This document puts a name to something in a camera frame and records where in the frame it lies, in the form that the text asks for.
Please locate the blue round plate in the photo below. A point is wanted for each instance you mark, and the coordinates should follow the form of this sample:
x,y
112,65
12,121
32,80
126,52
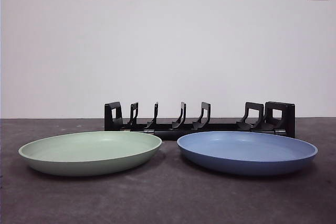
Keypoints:
x,y
246,153

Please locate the green round plate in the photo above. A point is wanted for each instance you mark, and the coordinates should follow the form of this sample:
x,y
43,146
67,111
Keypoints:
x,y
89,153

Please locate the black plate rack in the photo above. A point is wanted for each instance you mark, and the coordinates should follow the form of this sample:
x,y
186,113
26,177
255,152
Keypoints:
x,y
210,129

